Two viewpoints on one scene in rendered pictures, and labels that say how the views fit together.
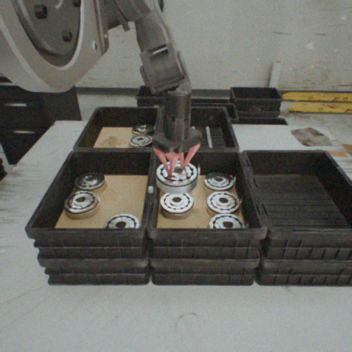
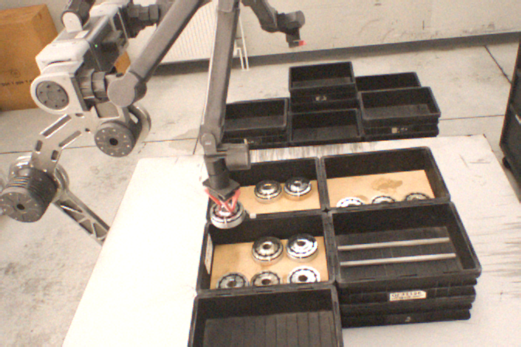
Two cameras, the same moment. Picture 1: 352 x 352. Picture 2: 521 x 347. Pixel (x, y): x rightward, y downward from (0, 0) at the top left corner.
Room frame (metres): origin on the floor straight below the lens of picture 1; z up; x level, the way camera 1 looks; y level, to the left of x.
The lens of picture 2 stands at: (0.85, -1.12, 2.03)
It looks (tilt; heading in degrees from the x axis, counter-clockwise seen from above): 38 degrees down; 96
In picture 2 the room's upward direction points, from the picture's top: 9 degrees counter-clockwise
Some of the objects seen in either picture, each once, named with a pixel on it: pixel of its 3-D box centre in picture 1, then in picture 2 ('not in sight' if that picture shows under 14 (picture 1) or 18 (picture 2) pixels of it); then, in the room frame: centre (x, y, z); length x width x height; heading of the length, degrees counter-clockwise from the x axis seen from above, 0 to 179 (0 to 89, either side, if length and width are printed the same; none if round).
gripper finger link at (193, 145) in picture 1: (179, 152); (225, 198); (0.61, -0.01, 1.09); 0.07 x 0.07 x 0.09; 45
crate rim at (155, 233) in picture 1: (201, 186); (264, 252); (0.70, -0.07, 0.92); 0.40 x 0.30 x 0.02; 0
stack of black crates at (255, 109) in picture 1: (251, 117); not in sight; (2.44, -0.66, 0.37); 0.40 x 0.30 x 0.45; 87
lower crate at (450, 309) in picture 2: not in sight; (396, 276); (1.10, -0.07, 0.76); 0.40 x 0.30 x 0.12; 0
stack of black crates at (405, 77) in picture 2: not in sight; (386, 108); (1.40, 1.65, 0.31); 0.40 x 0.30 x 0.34; 177
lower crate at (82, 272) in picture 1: (108, 224); not in sight; (0.70, 0.23, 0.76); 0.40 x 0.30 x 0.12; 0
